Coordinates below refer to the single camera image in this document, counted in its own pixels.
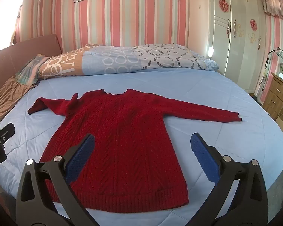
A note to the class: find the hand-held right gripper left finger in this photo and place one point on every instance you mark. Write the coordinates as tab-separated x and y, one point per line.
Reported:
81	155

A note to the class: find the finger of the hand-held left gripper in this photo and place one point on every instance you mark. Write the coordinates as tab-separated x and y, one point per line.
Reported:
6	133

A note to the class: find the bright window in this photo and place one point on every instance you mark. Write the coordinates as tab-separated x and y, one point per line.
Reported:
4	11

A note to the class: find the bed with blue sheet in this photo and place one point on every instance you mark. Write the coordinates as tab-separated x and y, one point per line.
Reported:
226	98

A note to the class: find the plaid pillow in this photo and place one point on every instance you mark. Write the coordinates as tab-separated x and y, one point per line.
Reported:
28	71

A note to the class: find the blue and tan patterned duvet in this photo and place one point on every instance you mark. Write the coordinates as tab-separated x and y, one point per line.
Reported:
122	58

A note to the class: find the wooden drawer desk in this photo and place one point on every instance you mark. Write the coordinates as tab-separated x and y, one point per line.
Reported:
273	94

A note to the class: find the brown cloth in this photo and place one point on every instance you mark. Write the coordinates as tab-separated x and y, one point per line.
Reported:
7	94

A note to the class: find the white wardrobe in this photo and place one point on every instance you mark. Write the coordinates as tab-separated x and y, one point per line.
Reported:
240	58

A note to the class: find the red knitted sweater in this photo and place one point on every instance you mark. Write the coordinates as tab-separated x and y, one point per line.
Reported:
122	146

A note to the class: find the desk lamp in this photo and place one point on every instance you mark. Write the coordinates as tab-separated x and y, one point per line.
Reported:
279	54

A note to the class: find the white night light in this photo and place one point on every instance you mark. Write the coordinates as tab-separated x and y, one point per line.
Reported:
211	52

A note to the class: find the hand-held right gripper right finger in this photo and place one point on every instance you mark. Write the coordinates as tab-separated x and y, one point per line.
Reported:
202	155

